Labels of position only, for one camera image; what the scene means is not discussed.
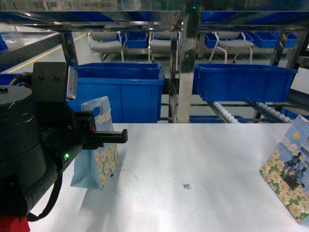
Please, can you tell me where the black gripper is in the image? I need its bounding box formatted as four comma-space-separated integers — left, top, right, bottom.
31, 62, 127, 173

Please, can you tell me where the light blue flower gift bag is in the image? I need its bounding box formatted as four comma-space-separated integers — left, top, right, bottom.
70, 96, 119, 190

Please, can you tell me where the flower gift bag with figures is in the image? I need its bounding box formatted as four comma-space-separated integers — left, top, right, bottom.
260, 115, 309, 223

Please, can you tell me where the blue bin behind table left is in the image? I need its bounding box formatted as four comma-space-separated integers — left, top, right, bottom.
67, 63, 165, 123

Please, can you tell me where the blue bin behind table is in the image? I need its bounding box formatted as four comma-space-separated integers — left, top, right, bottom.
67, 63, 165, 123
193, 63, 298, 102

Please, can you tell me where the grey chair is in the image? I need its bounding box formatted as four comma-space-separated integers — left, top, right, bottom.
90, 31, 125, 63

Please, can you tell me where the blue bin behind table right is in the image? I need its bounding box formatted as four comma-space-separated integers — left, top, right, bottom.
193, 63, 298, 102

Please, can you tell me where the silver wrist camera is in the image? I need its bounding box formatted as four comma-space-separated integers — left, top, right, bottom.
66, 66, 78, 101

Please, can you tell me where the steel shelf post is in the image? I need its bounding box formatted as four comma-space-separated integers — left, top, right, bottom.
177, 6, 199, 123

